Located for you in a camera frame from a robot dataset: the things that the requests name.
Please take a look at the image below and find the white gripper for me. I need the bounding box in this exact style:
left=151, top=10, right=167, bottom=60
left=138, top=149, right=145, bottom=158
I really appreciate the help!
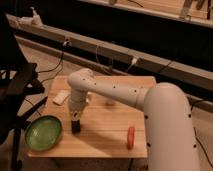
left=68, top=89, right=88, bottom=121

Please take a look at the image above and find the black eraser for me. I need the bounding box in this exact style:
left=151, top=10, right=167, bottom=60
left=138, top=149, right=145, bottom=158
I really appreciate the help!
left=71, top=120, right=81, bottom=133

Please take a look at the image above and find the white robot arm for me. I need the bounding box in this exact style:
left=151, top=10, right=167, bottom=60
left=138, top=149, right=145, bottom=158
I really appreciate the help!
left=68, top=68, right=200, bottom=171

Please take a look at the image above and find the white rectangular block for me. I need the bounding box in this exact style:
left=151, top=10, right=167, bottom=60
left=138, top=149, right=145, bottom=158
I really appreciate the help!
left=53, top=90, right=70, bottom=105

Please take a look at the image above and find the green bowl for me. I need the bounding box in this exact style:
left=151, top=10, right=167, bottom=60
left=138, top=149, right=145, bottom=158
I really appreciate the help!
left=25, top=115, right=62, bottom=151

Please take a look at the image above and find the orange carrot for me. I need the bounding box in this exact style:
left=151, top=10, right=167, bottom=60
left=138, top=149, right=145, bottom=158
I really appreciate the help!
left=127, top=126, right=135, bottom=150

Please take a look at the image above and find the black office chair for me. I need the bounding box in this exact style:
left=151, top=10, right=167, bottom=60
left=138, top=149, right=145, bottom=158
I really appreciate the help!
left=0, top=11, right=47, bottom=171

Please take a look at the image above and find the white spray bottle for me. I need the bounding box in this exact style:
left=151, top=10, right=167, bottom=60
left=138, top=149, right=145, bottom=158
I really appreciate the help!
left=30, top=6, right=43, bottom=27

